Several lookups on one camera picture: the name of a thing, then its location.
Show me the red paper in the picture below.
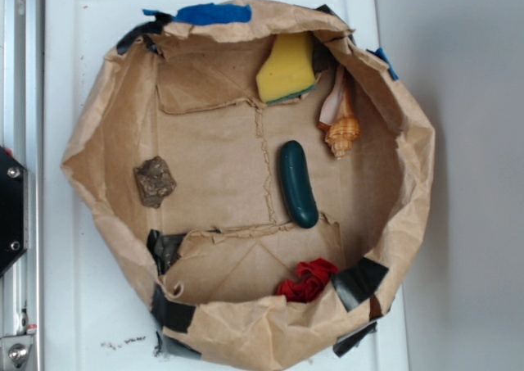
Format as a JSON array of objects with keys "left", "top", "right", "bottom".
[{"left": 276, "top": 258, "right": 339, "bottom": 303}]

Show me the brown paper bag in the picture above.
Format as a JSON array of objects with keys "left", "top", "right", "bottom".
[{"left": 61, "top": 0, "right": 435, "bottom": 370}]

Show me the dark green soap bar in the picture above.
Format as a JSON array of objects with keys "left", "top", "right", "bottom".
[{"left": 278, "top": 140, "right": 319, "bottom": 228}]

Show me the orange conch seashell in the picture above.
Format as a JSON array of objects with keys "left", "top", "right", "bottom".
[{"left": 318, "top": 65, "right": 360, "bottom": 160}]

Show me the yellow sponge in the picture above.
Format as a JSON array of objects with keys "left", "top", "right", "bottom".
[{"left": 255, "top": 32, "right": 315, "bottom": 104}]

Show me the brown rock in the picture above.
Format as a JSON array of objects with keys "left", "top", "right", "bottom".
[{"left": 133, "top": 156, "right": 176, "bottom": 209}]

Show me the blue tape strip right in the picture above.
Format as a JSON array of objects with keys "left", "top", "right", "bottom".
[{"left": 368, "top": 48, "right": 399, "bottom": 81}]

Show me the blue tape strip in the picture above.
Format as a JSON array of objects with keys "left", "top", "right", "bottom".
[
  {"left": 167, "top": 3, "right": 252, "bottom": 25},
  {"left": 368, "top": 48, "right": 399, "bottom": 81}
]

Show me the blue tape strip top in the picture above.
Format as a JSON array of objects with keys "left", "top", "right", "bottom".
[{"left": 167, "top": 3, "right": 252, "bottom": 25}]

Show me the black mounting plate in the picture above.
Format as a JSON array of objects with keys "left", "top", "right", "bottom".
[{"left": 0, "top": 147, "right": 28, "bottom": 277}]

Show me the aluminium frame rail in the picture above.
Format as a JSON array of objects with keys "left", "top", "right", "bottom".
[{"left": 1, "top": 0, "right": 45, "bottom": 370}]

